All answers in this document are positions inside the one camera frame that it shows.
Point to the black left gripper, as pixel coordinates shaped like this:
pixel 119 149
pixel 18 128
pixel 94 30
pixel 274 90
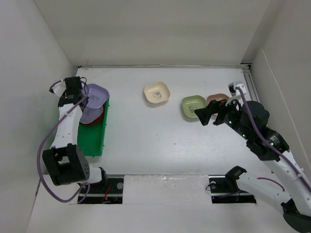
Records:
pixel 87 99

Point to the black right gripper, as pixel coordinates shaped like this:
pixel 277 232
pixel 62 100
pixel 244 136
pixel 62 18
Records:
pixel 205 113

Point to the purple square plate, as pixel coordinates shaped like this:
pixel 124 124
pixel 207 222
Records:
pixel 89 115
pixel 97 96

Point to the green square panda plate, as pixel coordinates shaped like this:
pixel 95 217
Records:
pixel 191 103

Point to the red round plate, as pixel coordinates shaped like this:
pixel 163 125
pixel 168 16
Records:
pixel 98 119

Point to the cream square panda plate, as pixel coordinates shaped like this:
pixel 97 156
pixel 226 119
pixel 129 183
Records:
pixel 156 92

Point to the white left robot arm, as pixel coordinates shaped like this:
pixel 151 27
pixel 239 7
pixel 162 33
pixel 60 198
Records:
pixel 64 161

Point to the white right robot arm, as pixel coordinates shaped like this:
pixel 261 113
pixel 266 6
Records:
pixel 295 202

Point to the green plastic bin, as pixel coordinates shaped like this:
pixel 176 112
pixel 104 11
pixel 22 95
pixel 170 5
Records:
pixel 91 138

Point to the aluminium rail right side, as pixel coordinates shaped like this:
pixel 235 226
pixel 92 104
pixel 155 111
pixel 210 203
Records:
pixel 249 81

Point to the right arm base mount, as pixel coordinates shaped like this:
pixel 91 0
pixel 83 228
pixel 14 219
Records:
pixel 222 193

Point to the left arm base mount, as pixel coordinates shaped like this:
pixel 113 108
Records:
pixel 112 193

